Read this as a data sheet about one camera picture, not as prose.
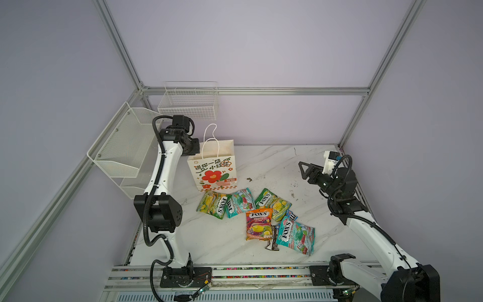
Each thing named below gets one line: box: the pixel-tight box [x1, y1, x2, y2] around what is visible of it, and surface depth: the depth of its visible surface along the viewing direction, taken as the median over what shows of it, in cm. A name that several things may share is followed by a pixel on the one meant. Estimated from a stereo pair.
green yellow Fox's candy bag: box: [196, 191, 228, 220], surface depth 93 cm
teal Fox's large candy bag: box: [275, 215, 316, 257], surface depth 83 cm
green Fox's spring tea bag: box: [254, 188, 293, 223], surface depth 93 cm
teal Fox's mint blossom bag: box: [225, 187, 256, 219], surface depth 93 cm
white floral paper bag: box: [186, 139, 238, 192], surface depth 90 cm
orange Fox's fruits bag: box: [245, 208, 274, 241], surface depth 85 cm
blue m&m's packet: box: [285, 210, 299, 221], surface depth 90 cm
